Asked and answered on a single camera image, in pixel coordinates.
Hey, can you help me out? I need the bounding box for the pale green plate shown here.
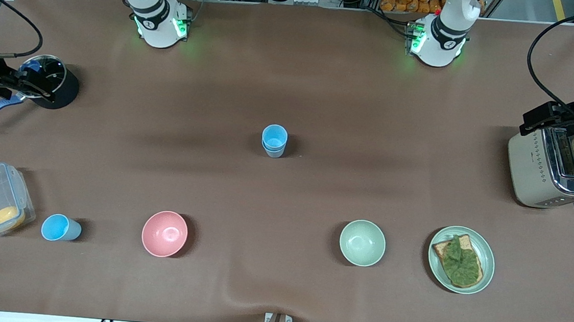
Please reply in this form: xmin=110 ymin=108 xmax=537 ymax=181
xmin=425 ymin=224 xmax=498 ymax=296

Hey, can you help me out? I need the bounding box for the green lettuce leaf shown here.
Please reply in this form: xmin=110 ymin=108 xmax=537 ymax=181
xmin=441 ymin=235 xmax=484 ymax=288

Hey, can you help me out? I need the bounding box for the brown toast slice under lettuce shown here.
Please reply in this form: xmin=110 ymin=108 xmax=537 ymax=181
xmin=429 ymin=232 xmax=488 ymax=290

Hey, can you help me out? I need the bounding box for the orange round food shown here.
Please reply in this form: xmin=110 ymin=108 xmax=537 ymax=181
xmin=0 ymin=205 xmax=27 ymax=231

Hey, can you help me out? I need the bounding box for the pale green bowl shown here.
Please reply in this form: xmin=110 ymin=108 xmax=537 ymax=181
xmin=337 ymin=217 xmax=388 ymax=269

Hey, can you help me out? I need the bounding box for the black pot with blue handle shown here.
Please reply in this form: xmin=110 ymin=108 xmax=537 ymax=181
xmin=0 ymin=52 xmax=82 ymax=136

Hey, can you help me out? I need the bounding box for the glass lid with blue knob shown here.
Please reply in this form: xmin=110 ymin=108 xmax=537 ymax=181
xmin=14 ymin=53 xmax=68 ymax=102

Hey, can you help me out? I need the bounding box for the pink bowl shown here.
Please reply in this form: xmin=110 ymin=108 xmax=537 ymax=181
xmin=140 ymin=209 xmax=190 ymax=260

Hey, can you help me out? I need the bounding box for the beige and chrome toaster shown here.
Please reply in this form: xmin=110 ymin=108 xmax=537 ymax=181
xmin=503 ymin=111 xmax=574 ymax=211

